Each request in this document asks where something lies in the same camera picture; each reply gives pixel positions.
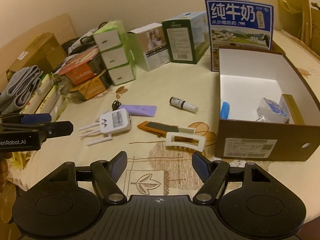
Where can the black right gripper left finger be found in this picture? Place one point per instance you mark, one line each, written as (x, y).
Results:
(105, 177)

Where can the person's left hand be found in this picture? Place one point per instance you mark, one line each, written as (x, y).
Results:
(4, 168)

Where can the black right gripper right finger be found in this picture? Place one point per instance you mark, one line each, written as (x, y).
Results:
(213, 174)

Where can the brown cardboard shoe box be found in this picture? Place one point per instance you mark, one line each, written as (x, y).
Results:
(247, 76)

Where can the blue milk carton box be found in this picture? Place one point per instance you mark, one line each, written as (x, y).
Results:
(238, 23)

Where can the orange yellow packaged box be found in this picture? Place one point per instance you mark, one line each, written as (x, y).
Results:
(92, 87)

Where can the stack of white books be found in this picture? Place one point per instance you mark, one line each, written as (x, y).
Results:
(46, 99)

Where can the brown spray bottle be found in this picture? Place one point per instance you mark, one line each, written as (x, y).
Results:
(181, 104)

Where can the dark green milk box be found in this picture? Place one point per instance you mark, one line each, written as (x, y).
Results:
(187, 36)

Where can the orange red packaged box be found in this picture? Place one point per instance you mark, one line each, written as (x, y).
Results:
(83, 67)

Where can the white green photo box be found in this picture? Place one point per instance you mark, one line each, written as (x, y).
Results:
(149, 46)

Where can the white plastic hair clip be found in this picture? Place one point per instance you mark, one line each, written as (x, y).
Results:
(185, 137)

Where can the white wifi repeater with antennas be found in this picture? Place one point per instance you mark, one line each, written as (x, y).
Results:
(108, 124)

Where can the purple case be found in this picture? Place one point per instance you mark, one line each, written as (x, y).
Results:
(140, 110)

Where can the orange utility knife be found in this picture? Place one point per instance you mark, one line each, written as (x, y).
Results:
(156, 128)

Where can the clear toothpick box blue label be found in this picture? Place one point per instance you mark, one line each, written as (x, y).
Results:
(271, 112)

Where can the blue small object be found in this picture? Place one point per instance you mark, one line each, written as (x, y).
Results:
(224, 112)

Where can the folded grey cloth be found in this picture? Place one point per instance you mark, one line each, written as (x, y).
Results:
(19, 89)

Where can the brown cardboard parcel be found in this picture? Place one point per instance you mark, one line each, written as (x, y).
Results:
(43, 51)

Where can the bottom white green tissue box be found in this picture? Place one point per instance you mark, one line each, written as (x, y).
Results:
(122, 74)

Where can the yellow plastic bag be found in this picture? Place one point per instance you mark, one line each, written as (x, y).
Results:
(290, 15)

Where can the flat cardboard sheets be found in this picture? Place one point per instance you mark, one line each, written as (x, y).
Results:
(310, 26)

